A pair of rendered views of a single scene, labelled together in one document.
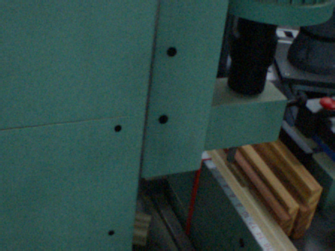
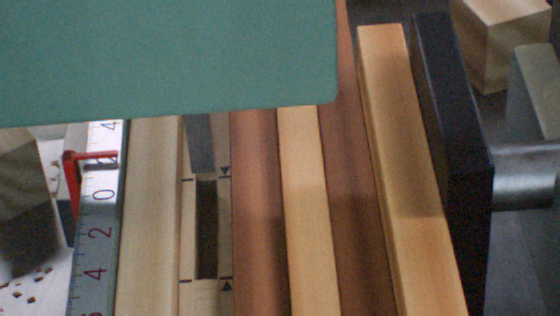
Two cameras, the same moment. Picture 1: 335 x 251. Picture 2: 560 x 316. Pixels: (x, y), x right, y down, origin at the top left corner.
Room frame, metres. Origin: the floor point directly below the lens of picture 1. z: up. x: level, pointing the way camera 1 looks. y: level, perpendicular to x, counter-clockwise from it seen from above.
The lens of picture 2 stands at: (0.36, -0.26, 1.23)
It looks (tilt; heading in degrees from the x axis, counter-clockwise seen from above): 40 degrees down; 25
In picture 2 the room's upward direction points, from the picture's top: 5 degrees counter-clockwise
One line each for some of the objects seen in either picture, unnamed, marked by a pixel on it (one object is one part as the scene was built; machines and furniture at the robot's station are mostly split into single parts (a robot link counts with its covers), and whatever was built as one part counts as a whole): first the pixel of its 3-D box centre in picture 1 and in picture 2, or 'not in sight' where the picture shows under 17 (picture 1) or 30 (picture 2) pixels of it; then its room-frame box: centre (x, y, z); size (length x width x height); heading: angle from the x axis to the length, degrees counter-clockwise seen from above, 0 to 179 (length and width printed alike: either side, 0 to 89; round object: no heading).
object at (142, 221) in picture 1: (134, 227); not in sight; (0.63, 0.03, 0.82); 0.04 x 0.04 x 0.03; 84
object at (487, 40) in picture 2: not in sight; (497, 32); (0.82, -0.17, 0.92); 0.04 x 0.03 x 0.04; 44
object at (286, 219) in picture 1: (248, 185); (262, 269); (0.63, -0.13, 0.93); 0.21 x 0.02 x 0.05; 25
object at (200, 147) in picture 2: (232, 146); (196, 113); (0.65, -0.10, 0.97); 0.01 x 0.01 x 0.05; 25
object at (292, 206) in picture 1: (254, 176); (306, 234); (0.65, -0.14, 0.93); 0.21 x 0.02 x 0.06; 25
